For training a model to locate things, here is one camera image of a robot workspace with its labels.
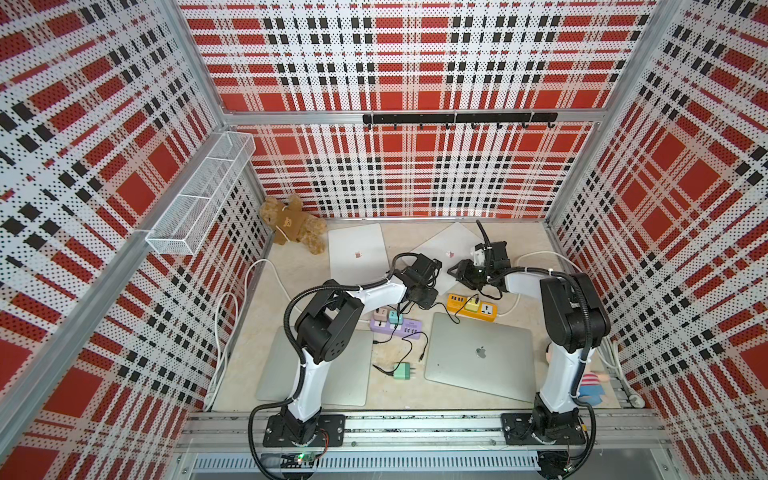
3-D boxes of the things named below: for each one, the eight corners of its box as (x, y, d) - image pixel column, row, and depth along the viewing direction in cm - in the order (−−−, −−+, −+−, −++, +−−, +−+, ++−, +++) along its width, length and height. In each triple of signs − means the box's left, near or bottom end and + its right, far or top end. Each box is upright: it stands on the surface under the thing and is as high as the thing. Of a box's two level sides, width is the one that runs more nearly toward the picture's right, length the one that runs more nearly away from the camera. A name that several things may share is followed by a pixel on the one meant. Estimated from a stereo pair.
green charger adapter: (393, 379, 84) (393, 376, 82) (393, 365, 86) (393, 362, 84) (415, 379, 84) (415, 376, 82) (414, 365, 86) (415, 362, 84)
